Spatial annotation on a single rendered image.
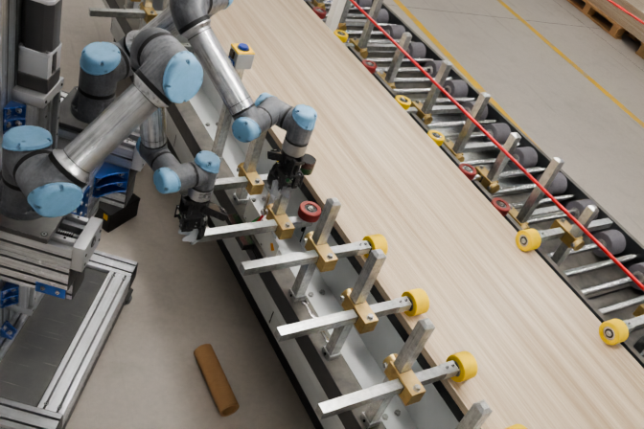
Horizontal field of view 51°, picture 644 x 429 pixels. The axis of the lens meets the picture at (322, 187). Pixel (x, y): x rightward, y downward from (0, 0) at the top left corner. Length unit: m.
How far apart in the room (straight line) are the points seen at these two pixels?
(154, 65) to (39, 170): 0.37
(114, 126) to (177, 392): 1.45
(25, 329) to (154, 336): 0.56
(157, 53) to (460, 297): 1.27
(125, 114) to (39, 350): 1.23
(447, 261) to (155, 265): 1.46
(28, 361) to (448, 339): 1.47
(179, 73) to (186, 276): 1.75
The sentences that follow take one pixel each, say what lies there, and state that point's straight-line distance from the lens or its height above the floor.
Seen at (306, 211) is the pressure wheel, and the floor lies 0.91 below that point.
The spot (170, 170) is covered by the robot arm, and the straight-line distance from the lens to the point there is 1.98.
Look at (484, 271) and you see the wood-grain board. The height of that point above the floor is 0.90.
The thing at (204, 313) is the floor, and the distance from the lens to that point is 3.17.
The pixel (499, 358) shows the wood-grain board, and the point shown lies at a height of 0.90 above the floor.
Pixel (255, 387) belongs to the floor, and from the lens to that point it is 2.98.
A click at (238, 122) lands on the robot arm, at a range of 1.95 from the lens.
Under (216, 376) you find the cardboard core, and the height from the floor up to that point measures 0.08.
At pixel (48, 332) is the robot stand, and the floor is 0.21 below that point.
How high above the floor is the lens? 2.39
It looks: 36 degrees down
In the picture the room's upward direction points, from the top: 21 degrees clockwise
